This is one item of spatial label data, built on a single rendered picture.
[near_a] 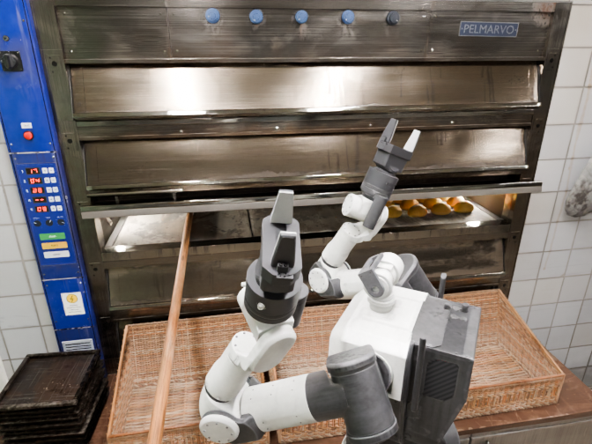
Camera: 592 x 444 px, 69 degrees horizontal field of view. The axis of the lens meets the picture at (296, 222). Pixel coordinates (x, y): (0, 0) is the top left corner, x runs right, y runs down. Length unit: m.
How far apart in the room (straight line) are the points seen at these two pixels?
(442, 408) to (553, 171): 1.48
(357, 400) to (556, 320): 1.98
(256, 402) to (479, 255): 1.55
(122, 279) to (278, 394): 1.19
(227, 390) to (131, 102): 1.12
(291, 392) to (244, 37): 1.22
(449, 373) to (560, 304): 1.76
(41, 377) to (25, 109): 0.97
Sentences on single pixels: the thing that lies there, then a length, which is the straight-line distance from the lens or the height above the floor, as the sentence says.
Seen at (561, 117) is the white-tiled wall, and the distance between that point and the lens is 2.21.
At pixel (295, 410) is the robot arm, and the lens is 0.88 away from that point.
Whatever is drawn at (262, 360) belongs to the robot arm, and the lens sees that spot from 0.76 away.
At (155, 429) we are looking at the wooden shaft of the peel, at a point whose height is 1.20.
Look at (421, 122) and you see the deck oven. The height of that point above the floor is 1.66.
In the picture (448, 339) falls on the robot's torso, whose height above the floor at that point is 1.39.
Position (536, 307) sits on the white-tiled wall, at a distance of 2.58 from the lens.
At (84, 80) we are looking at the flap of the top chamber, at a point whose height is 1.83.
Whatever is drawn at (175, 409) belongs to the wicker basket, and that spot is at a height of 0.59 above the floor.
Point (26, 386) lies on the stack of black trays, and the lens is 1.94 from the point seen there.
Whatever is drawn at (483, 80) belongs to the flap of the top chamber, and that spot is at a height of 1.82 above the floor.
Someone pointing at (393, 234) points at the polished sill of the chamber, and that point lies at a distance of 1.97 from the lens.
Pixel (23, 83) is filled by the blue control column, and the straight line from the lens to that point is 1.75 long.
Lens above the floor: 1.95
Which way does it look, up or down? 22 degrees down
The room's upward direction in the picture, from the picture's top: straight up
